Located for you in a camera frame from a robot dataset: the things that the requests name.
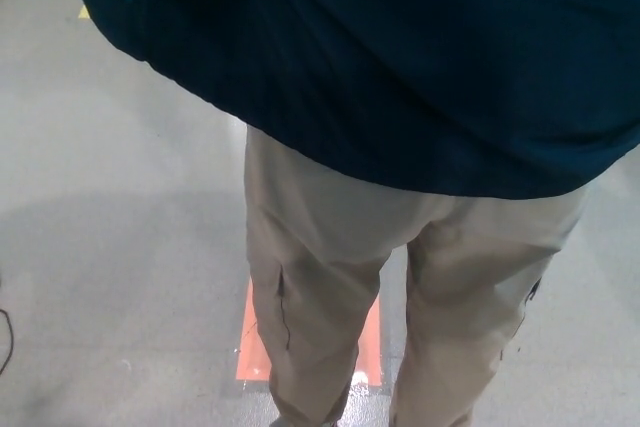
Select orange rectangular floor mat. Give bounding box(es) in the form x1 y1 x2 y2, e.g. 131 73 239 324
233 278 386 389

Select thin black floor cable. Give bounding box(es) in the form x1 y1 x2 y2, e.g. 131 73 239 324
0 308 16 376

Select dark teal coat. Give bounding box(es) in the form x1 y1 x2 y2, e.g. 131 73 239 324
56 0 640 201

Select beige trousers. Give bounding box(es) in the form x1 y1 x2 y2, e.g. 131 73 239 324
242 125 587 427

